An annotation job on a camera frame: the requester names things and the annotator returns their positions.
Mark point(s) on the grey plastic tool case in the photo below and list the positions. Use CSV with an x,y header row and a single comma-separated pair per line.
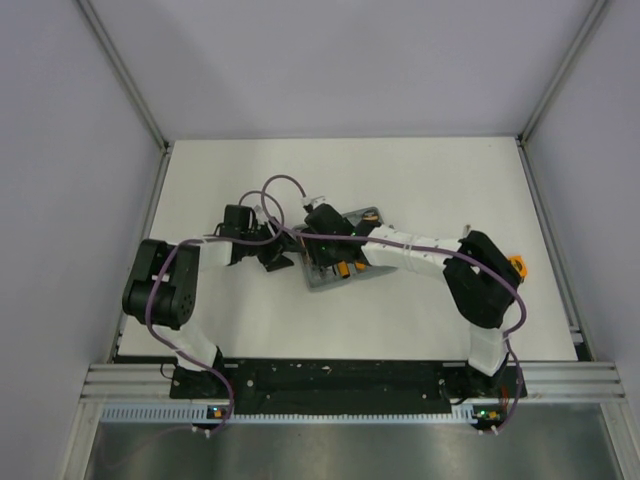
x,y
320,258

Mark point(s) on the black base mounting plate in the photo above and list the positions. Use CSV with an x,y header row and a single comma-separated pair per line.
x,y
332,387

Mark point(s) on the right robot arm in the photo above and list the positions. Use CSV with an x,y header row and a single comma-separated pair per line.
x,y
481,279

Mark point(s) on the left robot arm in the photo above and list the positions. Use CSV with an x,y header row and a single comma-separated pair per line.
x,y
161,290

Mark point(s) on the black round tape roll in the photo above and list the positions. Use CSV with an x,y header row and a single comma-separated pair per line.
x,y
370,216

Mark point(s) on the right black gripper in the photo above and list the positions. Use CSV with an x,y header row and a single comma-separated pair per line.
x,y
317,257

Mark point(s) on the orange tape measure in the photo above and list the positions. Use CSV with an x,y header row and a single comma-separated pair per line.
x,y
519,265

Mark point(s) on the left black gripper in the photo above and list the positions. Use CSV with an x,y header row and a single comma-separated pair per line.
x,y
274,257

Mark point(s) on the white slotted cable duct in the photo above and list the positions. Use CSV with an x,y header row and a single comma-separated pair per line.
x,y
205,414

